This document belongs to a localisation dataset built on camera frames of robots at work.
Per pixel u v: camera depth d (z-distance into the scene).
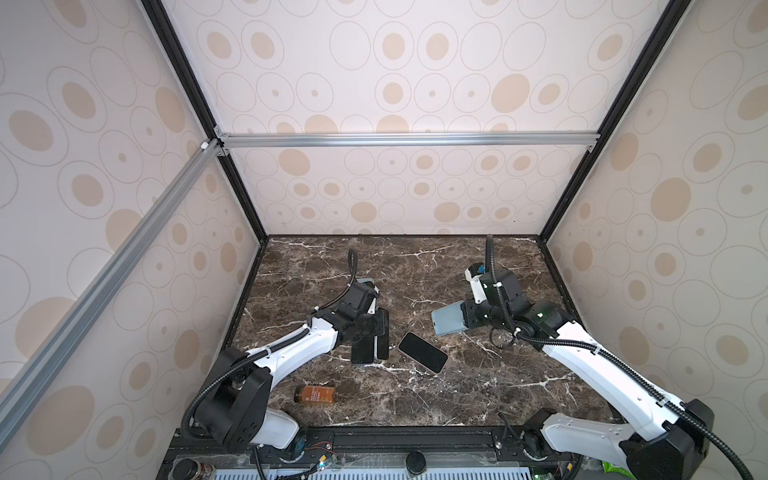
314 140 1.92
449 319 0.85
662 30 0.70
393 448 0.75
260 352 0.46
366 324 0.73
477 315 0.67
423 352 0.90
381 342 0.83
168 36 0.70
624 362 0.83
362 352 0.89
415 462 0.63
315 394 0.78
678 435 0.38
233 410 0.42
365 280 1.09
